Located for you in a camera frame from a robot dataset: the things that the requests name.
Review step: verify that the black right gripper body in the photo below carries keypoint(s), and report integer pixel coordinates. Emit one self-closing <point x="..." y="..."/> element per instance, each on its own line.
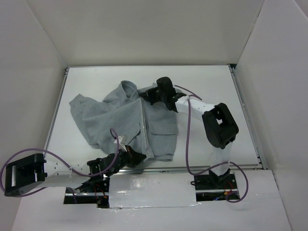
<point x="150" y="95"/>

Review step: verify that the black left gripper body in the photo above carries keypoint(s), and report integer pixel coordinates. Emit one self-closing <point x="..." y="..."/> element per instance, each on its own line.
<point x="130" y="156"/>

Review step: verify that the grey zip-up jacket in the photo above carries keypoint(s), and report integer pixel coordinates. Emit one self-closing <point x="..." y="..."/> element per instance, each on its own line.
<point x="148" y="129"/>

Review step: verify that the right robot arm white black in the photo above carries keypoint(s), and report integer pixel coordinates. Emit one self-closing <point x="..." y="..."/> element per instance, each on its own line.
<point x="220" y="126"/>

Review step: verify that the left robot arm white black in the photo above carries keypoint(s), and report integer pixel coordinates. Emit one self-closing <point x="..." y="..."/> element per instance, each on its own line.
<point x="33" y="173"/>

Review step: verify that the white foil-taped panel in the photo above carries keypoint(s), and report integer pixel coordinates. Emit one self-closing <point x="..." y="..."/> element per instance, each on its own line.
<point x="152" y="190"/>

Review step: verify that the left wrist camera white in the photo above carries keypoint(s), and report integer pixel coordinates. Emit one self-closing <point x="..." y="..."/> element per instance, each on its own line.
<point x="122" y="140"/>

